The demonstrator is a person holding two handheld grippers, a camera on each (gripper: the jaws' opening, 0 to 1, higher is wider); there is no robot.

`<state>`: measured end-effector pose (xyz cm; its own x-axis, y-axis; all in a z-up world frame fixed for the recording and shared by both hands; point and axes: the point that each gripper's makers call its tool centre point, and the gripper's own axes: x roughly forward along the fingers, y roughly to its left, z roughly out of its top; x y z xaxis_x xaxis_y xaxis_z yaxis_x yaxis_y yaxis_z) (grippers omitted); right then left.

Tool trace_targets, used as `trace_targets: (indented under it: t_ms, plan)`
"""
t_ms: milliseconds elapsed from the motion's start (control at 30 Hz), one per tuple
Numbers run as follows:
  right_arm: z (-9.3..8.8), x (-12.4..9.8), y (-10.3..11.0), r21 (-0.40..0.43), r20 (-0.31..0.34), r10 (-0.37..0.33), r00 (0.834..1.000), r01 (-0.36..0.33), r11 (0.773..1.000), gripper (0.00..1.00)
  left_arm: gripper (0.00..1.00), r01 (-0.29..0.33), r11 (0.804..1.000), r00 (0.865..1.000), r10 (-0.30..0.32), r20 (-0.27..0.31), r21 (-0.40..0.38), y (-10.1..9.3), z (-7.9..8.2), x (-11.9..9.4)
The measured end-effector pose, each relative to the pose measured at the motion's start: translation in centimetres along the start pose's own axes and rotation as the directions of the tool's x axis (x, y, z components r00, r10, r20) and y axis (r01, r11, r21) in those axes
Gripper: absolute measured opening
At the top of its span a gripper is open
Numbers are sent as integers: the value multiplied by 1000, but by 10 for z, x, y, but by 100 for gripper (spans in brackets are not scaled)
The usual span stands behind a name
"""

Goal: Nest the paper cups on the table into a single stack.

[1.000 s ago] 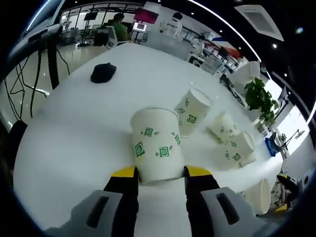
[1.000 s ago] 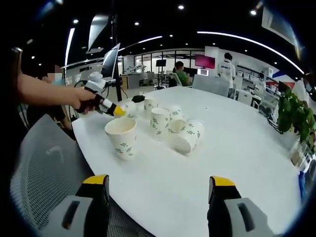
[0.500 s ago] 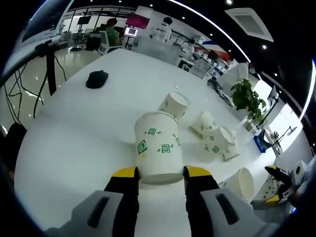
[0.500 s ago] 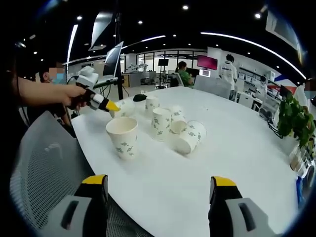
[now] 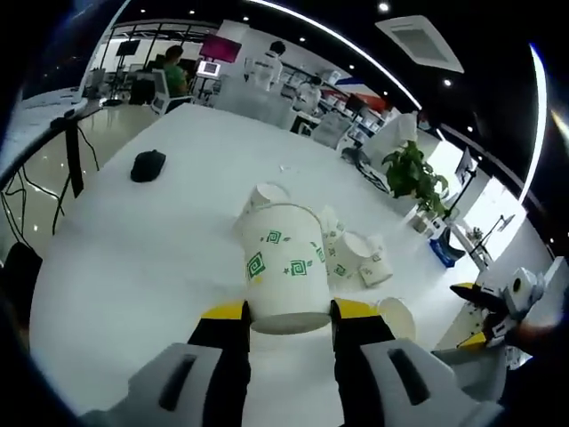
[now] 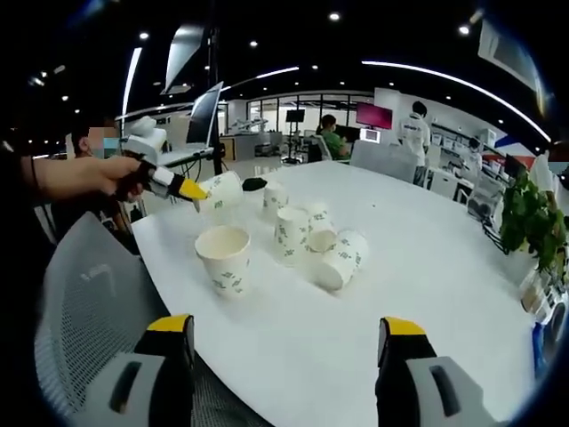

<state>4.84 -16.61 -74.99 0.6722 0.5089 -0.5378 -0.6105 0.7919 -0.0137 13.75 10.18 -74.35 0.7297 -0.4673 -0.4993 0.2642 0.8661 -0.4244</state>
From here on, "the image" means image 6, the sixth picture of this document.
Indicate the small white monitor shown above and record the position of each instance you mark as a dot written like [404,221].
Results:
[370,135]

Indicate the white table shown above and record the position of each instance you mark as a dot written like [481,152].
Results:
[400,276]

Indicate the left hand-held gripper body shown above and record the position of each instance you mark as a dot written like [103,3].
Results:
[149,138]

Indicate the grey mesh office chair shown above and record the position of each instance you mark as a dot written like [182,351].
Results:
[89,289]

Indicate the person's left hand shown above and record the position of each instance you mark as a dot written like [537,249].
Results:
[113,175]

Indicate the laptop on stand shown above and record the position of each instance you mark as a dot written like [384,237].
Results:
[204,115]

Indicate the group of ceiling spotlights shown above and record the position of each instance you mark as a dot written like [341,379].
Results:
[334,16]

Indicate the group of white paper cups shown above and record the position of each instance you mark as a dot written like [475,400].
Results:
[291,240]

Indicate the green potted plant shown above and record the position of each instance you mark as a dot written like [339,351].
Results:
[529,222]

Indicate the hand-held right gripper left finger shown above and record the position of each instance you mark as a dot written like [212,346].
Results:
[142,391]

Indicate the white mesh chair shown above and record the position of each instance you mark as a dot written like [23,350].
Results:
[387,160]

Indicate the magenta wall screen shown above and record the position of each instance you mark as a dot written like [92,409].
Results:
[374,115]

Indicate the printed white paper cup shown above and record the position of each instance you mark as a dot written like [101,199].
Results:
[224,191]

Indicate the curved ceiling light strip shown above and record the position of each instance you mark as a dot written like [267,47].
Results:
[266,74]
[467,84]
[132,80]

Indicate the black monitor on rolling stand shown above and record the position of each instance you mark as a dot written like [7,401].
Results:
[295,116]

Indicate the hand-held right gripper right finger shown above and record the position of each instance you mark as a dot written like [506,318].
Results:
[422,391]

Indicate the black tripod stand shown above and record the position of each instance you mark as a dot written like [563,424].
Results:
[216,66]

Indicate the wooden cabinet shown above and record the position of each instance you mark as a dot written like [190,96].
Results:
[227,149]

